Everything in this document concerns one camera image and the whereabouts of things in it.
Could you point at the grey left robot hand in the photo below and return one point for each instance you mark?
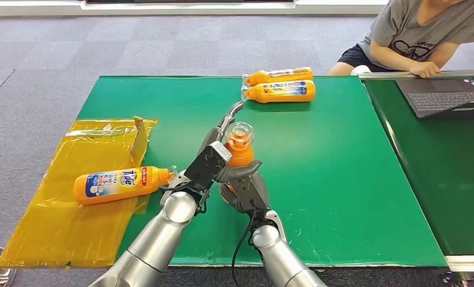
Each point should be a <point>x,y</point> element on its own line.
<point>211,140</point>

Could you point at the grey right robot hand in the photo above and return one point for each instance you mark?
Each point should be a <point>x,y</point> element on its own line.
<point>229,198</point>

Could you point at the orange detergent bottle clear cap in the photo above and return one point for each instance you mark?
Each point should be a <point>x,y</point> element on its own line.
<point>278,75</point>
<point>280,92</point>
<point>240,152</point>

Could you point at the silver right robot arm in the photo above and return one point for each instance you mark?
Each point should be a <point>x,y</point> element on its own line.
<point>280,257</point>

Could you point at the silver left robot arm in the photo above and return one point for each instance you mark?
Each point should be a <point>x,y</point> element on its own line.
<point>157,241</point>

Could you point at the orange Tide detergent bottle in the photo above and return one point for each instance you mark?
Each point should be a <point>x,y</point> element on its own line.
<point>118,184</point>

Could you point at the large green table mat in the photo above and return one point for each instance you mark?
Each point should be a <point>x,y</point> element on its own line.
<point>320,158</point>

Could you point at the yellow plastic sheet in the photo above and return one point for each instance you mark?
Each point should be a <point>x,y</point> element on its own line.
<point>54,222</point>

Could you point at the dark green side table surface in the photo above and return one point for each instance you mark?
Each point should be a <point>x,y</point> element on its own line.
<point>439,166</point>

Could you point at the person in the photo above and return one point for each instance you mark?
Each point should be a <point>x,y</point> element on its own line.
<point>403,31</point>

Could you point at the person's hand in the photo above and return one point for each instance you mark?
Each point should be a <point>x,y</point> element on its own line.
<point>424,69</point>

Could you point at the dark grey laptop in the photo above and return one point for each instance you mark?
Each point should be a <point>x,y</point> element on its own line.
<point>439,97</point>

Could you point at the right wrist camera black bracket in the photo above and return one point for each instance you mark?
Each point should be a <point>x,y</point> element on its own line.
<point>251,194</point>

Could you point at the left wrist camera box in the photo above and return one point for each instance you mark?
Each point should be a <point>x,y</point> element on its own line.
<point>207,166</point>

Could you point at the aluminium table corner rail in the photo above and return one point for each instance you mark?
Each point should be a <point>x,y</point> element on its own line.
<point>469,262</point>

